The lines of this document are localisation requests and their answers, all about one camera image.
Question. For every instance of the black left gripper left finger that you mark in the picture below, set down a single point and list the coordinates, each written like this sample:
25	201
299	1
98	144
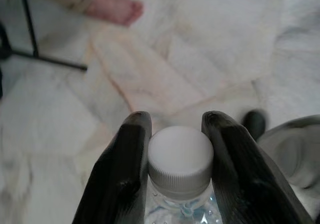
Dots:
112	179

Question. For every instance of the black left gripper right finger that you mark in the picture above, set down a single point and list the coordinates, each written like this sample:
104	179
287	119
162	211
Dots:
240	179

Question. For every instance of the clear plastic bottle white cap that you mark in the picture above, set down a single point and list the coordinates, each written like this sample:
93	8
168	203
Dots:
180	159

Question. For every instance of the robot's black foot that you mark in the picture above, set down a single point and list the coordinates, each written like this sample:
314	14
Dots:
254	125

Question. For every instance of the person's bare foot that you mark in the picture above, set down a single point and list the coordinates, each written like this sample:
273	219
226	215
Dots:
117	9

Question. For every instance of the black metal stand frame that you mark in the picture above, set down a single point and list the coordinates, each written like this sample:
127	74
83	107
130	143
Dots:
32	37

